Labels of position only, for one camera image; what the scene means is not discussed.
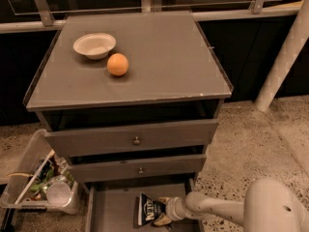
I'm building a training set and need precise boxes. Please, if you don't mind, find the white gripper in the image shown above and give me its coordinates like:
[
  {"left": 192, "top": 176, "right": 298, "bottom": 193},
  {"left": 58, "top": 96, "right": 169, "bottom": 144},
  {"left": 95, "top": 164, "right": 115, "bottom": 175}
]
[{"left": 153, "top": 197, "right": 190, "bottom": 227}]

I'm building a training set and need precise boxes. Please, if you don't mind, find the blue chip bag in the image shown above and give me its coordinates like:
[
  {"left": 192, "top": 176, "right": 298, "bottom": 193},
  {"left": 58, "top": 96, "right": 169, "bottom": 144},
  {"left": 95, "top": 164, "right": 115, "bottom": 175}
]
[{"left": 137, "top": 193, "right": 166, "bottom": 226}]

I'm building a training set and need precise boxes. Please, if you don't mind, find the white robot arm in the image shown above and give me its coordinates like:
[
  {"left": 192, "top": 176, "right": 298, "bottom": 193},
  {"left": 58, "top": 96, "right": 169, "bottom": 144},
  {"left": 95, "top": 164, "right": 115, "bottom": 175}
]
[{"left": 154, "top": 178, "right": 309, "bottom": 232}]

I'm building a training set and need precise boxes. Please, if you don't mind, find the middle drawer knob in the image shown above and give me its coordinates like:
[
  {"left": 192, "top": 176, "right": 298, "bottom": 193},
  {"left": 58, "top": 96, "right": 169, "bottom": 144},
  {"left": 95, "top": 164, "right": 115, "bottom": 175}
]
[{"left": 138, "top": 167, "right": 145, "bottom": 175}]

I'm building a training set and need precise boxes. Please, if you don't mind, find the drawer knob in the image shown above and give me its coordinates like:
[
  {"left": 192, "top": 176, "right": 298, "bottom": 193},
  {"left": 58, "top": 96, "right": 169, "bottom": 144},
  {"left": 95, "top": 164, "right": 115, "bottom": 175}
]
[
  {"left": 133, "top": 136, "right": 141, "bottom": 146},
  {"left": 138, "top": 167, "right": 145, "bottom": 175}
]

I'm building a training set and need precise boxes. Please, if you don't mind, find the grey middle drawer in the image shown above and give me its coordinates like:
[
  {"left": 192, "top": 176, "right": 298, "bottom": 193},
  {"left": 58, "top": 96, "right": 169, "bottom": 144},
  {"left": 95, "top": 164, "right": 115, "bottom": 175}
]
[{"left": 69, "top": 154, "right": 206, "bottom": 183}]

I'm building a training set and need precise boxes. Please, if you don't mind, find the grey drawer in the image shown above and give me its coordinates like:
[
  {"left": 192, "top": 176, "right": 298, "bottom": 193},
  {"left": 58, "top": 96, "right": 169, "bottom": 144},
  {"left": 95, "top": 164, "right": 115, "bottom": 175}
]
[
  {"left": 45, "top": 119, "right": 218, "bottom": 157},
  {"left": 69, "top": 154, "right": 206, "bottom": 183},
  {"left": 85, "top": 175, "right": 204, "bottom": 232}
]

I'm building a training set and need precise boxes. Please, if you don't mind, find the grey bottom drawer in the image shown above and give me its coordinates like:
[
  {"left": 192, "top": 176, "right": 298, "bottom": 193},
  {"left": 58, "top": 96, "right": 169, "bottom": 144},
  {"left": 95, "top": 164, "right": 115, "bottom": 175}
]
[{"left": 85, "top": 175, "right": 204, "bottom": 232}]

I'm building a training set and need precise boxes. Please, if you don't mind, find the top drawer knob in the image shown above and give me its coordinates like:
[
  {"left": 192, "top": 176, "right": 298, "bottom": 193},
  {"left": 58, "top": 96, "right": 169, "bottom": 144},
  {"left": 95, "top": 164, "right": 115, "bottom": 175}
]
[{"left": 133, "top": 136, "right": 141, "bottom": 146}]

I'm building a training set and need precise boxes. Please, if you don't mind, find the grey top drawer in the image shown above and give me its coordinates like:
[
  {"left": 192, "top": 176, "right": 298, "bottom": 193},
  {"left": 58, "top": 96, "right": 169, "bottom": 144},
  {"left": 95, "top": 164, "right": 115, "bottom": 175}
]
[{"left": 45, "top": 119, "right": 218, "bottom": 157}]

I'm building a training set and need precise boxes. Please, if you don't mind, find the grey drawer cabinet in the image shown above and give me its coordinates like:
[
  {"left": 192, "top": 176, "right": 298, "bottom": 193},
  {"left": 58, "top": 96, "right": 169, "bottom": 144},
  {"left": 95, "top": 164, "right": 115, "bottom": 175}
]
[{"left": 22, "top": 11, "right": 234, "bottom": 232}]

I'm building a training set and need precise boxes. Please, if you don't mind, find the white plastic cup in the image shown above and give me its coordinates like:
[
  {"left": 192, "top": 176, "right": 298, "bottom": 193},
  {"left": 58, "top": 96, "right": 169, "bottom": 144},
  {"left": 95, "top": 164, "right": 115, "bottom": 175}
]
[{"left": 46, "top": 182, "right": 70, "bottom": 206}]

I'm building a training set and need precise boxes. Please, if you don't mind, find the orange fruit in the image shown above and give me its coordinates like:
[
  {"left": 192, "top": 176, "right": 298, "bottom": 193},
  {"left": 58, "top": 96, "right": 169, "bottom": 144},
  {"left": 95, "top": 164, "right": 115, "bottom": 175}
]
[{"left": 107, "top": 53, "right": 128, "bottom": 76}]

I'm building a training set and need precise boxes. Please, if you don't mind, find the white paper bowl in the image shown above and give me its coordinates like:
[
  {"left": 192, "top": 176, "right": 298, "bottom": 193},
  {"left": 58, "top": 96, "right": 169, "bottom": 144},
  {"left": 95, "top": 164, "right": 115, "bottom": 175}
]
[{"left": 73, "top": 33, "right": 116, "bottom": 60}]

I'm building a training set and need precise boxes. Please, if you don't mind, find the metal railing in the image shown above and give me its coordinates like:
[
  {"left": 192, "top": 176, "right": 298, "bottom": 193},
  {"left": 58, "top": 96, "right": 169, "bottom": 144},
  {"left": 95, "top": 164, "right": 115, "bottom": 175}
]
[{"left": 0, "top": 0, "right": 309, "bottom": 35}]

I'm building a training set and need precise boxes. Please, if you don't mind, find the white slanted pole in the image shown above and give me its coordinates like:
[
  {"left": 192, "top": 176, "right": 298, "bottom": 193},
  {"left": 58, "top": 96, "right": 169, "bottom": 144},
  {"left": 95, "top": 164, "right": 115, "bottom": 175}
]
[{"left": 254, "top": 0, "right": 309, "bottom": 112}]

